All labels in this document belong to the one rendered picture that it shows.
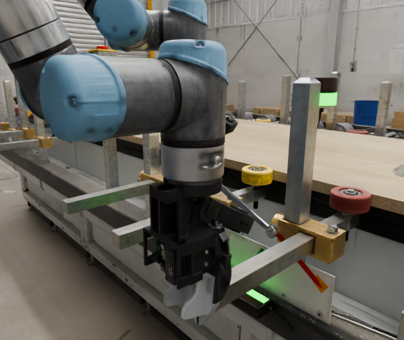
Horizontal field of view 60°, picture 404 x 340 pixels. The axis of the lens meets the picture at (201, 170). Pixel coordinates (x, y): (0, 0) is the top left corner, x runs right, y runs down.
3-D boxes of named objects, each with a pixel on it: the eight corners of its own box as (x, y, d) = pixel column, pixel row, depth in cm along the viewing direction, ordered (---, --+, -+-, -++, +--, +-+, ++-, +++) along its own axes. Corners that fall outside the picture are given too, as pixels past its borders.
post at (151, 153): (152, 230, 107) (146, 67, 94) (146, 227, 109) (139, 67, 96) (162, 227, 109) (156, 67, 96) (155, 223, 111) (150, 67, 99)
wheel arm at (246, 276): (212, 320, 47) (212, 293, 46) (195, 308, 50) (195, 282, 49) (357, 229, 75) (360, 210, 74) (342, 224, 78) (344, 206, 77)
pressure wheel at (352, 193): (354, 252, 71) (361, 199, 67) (318, 239, 76) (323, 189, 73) (371, 240, 76) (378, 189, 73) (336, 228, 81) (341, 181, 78)
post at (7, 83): (15, 160, 216) (3, 79, 203) (13, 158, 218) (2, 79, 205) (21, 158, 218) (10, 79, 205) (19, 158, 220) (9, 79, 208)
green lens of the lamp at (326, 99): (326, 106, 61) (326, 93, 61) (296, 104, 66) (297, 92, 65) (342, 104, 65) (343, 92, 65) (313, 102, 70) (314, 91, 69)
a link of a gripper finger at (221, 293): (195, 293, 47) (196, 234, 45) (205, 289, 48) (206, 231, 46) (220, 310, 43) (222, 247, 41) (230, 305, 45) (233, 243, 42)
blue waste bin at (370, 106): (377, 147, 565) (384, 101, 545) (342, 142, 605) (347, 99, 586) (390, 142, 604) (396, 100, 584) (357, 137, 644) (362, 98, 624)
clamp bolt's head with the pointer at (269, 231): (321, 289, 61) (268, 224, 68) (313, 295, 63) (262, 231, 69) (327, 284, 63) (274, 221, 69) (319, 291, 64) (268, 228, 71)
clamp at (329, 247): (330, 264, 61) (332, 239, 60) (268, 239, 71) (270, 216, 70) (345, 253, 65) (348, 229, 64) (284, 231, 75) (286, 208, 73)
